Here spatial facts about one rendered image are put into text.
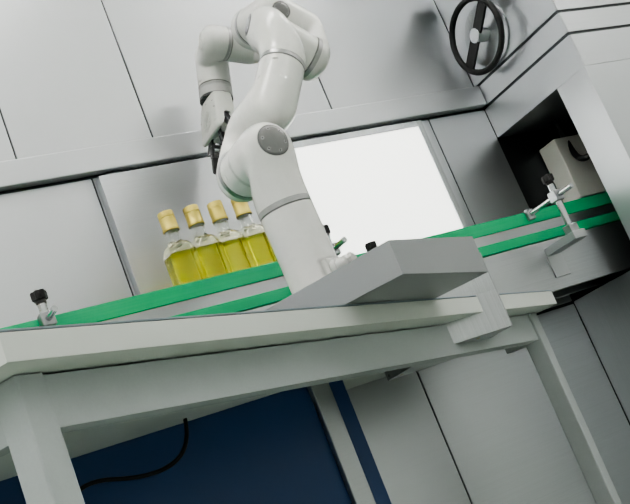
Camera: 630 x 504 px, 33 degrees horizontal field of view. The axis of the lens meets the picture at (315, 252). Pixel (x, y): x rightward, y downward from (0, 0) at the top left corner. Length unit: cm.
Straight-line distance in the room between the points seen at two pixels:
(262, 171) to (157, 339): 60
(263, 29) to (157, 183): 56
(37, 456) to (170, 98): 154
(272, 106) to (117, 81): 74
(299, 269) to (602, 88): 120
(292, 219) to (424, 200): 97
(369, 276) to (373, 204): 102
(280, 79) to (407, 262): 46
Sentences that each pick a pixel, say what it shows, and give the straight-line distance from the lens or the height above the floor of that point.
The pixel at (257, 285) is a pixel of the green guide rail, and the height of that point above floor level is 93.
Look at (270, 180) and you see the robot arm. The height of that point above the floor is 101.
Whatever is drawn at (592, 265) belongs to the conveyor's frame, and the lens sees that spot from 264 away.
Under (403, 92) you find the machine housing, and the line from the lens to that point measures 284.
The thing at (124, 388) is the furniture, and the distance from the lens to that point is 122.
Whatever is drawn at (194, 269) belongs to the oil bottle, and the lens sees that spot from 214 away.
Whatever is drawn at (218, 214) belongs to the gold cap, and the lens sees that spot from 222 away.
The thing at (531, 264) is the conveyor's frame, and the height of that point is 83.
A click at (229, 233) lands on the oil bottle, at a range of 220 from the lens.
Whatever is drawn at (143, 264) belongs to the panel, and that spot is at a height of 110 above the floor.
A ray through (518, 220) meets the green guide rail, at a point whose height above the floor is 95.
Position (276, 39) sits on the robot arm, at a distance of 192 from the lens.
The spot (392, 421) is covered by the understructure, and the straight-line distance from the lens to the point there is 243.
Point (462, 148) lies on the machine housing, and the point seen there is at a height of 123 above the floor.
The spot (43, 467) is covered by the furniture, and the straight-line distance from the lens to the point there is 110.
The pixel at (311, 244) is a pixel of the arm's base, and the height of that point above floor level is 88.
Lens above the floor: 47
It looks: 14 degrees up
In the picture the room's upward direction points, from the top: 22 degrees counter-clockwise
